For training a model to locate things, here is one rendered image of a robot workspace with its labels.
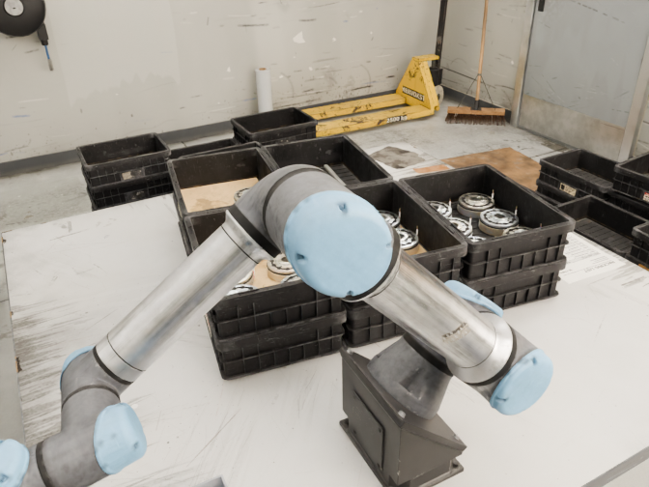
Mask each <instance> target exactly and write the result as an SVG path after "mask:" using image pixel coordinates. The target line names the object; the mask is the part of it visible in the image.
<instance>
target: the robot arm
mask: <svg viewBox="0 0 649 487"><path fill-rule="evenodd" d="M280 252H282V253H283V254H284V255H285V256H286V258H287V259H288V261H289V263H290V265H291V266H292V268H293V270H294V271H295V272H296V274H297V275H298V276H299V277H300V278H301V279H302V280H303V281H304V282H305V283H306V284H308V285H309V286H311V287H312V288H314V289H315V290H317V291H319V292H320V293H323V294H325V295H328V296H332V297H337V298H340V299H341V300H343V301H362V300H364V301H365V302H367V303H368V304H370V305H371V306H373V307H374V308H375V309H377V310H378V311H379V312H380V313H382V314H383V315H384V316H386V317H387V318H389V319H390V320H392V321H393V322H394V323H396V324H397V325H399V326H400V327H402V328H403V329H405V330H406V332H405V333H404V334H403V335H402V337H401V338H400V339H399V340H397V341H396V342H394V343H393V344H391V345H390V346H388V347H387V348H385V349H384V350H382V351H381V352H379V353H378V354H376V355H375V356H373V358H372V359H371V360H370V361H369V363H368V364H367V368H368V370H369V372H370V374H371V375H372V377H373V378H374V379H375V380H376V381H377V383H378V384H379V385H380V386H381V387H382V388H383V389H384V390H385V391H386V392H387V393H388V394H389V395H391V396H392V397H393V398H394V399H395V400H396V401H398V402H399V403H400V404H401V405H403V406H404V407H405V408H407V409H408V410H410V411H411V412H413V413H414V414H416V415H418V416H420V417H423V418H425V419H429V420H430V419H432V418H433V417H434V416H435V415H436V413H437V412H438V410H439V408H440V405H441V402H442V400H443V397H444V394H445V392H446V390H447V387H448V385H449V382H450V380H451V379H452V378H453V376H455V377H456V378H458V379H459V380H461V381H462V382H464V383H465V384H467V385H468V386H469V387H471V388H473V389H474V390H476V391H477V392H478V393H479V394H481V395H482V396H483V397H484V398H485V399H486V400H487V401H488V402H489V403H490V406H491V407H492V408H493V409H496V410H497V411H498V412H499V413H501V414H503V415H516V414H519V413H521V412H522V411H525V410H527V409H528V408H530V407H531V406H532V405H533V404H535V403H536V402H537V401H538V400H539V399H540V398H541V396H542V395H543V394H544V393H545V391H546V390H547V388H548V386H549V385H550V381H551V377H552V375H553V364H552V361H551V360H550V358H549V357H548V356H547V355H546V354H545V353H544V351H543V350H542V349H539V348H537V347H536V346H535V345H534V344H532V343H531V342H530V341H528V340H527V339H526V338H525V337H524V336H522V335H521V334H520V333H519V332H518V331H516V330H515V329H514V328H513V327H511V326H510V325H509V324H508V323H507V322H505V321H504V320H503V319H502V315H503V310H502V309H501V308H500V307H498V306H497V305H496V304H494V303H493V302H492V301H490V300H488V299H487V298H485V297H484V296H482V295H480V294H478V293H477V292H475V291H474V290H472V289H470V288H469V287H467V286H465V285H464V284H462V283H460V282H458V281H455V280H449V281H447V282H445V283H443V282H441V281H440V280H439V279H438V278H437V277H435V276H434V275H433V274H432V273H430V272H429V271H428V270H427V269H425V268H424V267H423V266H422V265H420V264H419V263H418V262H417V261H416V260H414V259H413V258H412V257H411V256H409V255H408V254H407V253H406V252H405V251H404V250H403V249H402V243H401V237H400V235H399V233H398V231H397V230H396V229H395V228H394V227H393V226H392V225H391V224H389V223H388V222H387V221H386V220H385V219H384V218H382V216H381V214H380V213H379V212H378V211H377V210H376V209H375V208H374V207H373V206H372V205H371V204H370V203H368V202H367V201H365V200H364V199H362V198H360V197H359V196H357V195H355V194H354V193H352V192H351V191H350V190H348V189H347V188H346V187H345V186H343V185H342V184H340V183H339V182H338V181H336V180H335V179H334V178H333V177H332V176H330V175H329V174H328V173H327V172H325V171H324V170H322V169H320V168H318V167H316V166H312V165H306V164H295V165H290V166H286V167H283V168H280V169H278V170H276V171H274V172H272V173H270V174H269V175H267V176H265V177H264V178H263V179H262V180H261V181H259V182H258V183H257V184H256V185H254V186H253V187H252V188H250V189H249V190H248V191H247V192H246V193H245V194H244V195H242V196H241V197H240V198H239V199H238V200H237V201H236V202H235V203H234V204H233V205H232V206H231V207H230V208H229V209H228V210H227V211H226V220H225V222H224V223H223V224H222V225H221V226H220V227H219V228H218V229H217V230H216V231H215V232H214V233H212V234H211V235H210V236H209V237H208V238H207V239H206V240H205V241H204V242H203V243H202V244H201V245H200V246H199V247H198V248H197V249H196V250H195V251H193V252H192V253H191V254H190V255H189V256H188V257H187V258H186V259H185V260H184V261H183V262H182V263H181V264H180V265H179V266H178V267H177V268H176V269H175V270H173V271H172V272H171V273H170V274H169V275H168V276H167V277H166V278H165V279H164V280H163V281H162V282H161V283H160V284H159V285H158V286H157V287H156V288H155V289H153V291H152V292H151V293H150V294H149V295H148V296H147V297H146V298H145V299H143V300H142V301H141V302H140V303H139V304H138V305H137V306H136V307H134V308H133V309H132V310H131V311H130V312H129V313H128V315H127V316H126V317H125V318H124V319H123V320H122V321H121V322H120V323H119V324H118V325H117V326H115V327H114V328H113V329H112V330H111V331H110V332H108V333H107V334H106V335H105V336H104V337H103V338H102V340H101V341H100V342H99V343H98V344H97V345H96V346H86V347H84V348H81V349H78V350H75V351H74V352H72V353H71V354H70V355H69V356H68V357H67V358H66V360H65V362H64V364H63V367H62V374H61V377H60V390H61V432H59V433H57V434H55V435H53V436H51V437H49V438H47V439H45V440H43V441H41V442H39V443H37V444H34V445H32V446H30V447H28V448H27V447H26V446H25V445H24V444H20V443H19V442H17V441H15V440H11V439H7V440H5V441H2V440H0V487H89V486H91V485H93V484H95V483H97V482H99V481H100V480H102V479H104V478H106V477H107V476H109V475H111V474H116V473H119V472H120V471H121V470H122V469H123V468H125V467H126V466H128V465H130V464H132V463H133V462H135V461H137V460H139V459H140V458H142V457H143V456H144V454H145V453H146V450H147V440H146V436H145V434H144V431H143V427H142V425H141V422H140V420H139V418H138V416H137V414H136V413H135V411H134V410H133V409H132V408H131V406H130V405H129V404H128V403H124V402H122V403H121V399H120V395H121V394H122V393H123V392H124V391H125V390H126V389H127V388H128V387H129V386H130V385H131V384H132V383H133V382H135V381H136V380H137V379H138V378H139V377H140V376H141V375H142V374H143V373H144V372H145V371H146V370H147V369H148V368H149V367H150V366H151V365H152V364H154V363H155V362H156V361H157V360H158V359H159V358H160V357H161V356H162V355H163V354H164V353H165V352H166V351H167V350H168V349H169V348H170V347H171V346H173V345H174V344H175V343H176V342H177V341H178V340H179V339H180V338H181V337H182V336H183V335H184V334H185V333H186V332H187V331H188V330H189V329H191V328H192V327H193V326H194V325H195V324H196V323H197V322H198V321H199V320H200V319H201V318H202V317H203V316H204V315H205V314H206V313H207V312H208V311H210V310H211V309H212V308H213V307H214V306H215V305H216V304H217V303H218V302H219V301H220V300H221V299H222V298H223V297H224V296H225V295H226V294H227V293H229V292H230V291H231V290H232V289H233V288H234V287H235V286H236V285H237V284H238V283H239V282H240V281H241V280H242V279H243V278H244V277H245V276H246V275H248V274H249V273H250V272H251V271H252V270H253V269H254V268H255V267H256V266H257V265H258V264H259V263H260V262H261V261H263V260H273V259H274V258H275V257H276V256H277V255H278V254H279V253H280Z"/></svg>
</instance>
